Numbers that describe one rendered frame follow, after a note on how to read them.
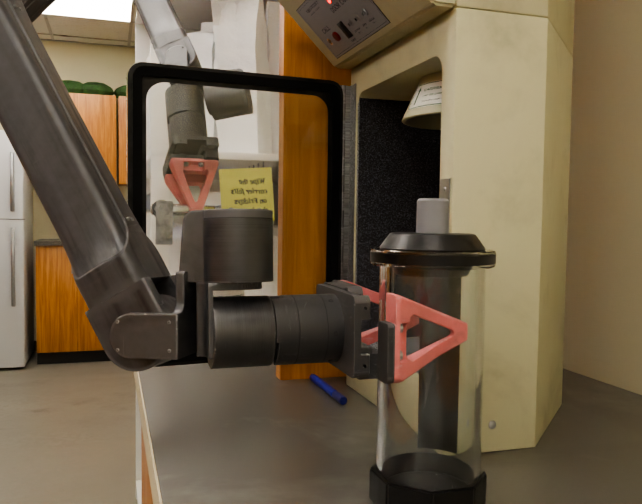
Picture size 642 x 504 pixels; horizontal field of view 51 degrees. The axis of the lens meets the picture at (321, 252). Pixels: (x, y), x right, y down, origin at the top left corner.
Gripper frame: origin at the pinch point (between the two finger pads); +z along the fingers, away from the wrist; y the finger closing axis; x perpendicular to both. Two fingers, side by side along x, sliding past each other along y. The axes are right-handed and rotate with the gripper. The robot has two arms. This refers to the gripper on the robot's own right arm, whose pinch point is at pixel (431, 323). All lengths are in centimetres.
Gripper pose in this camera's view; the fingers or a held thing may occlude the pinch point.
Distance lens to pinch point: 60.7
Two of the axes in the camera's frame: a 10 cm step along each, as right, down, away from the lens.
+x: -0.1, 10.0, 0.5
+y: -3.0, -0.5, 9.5
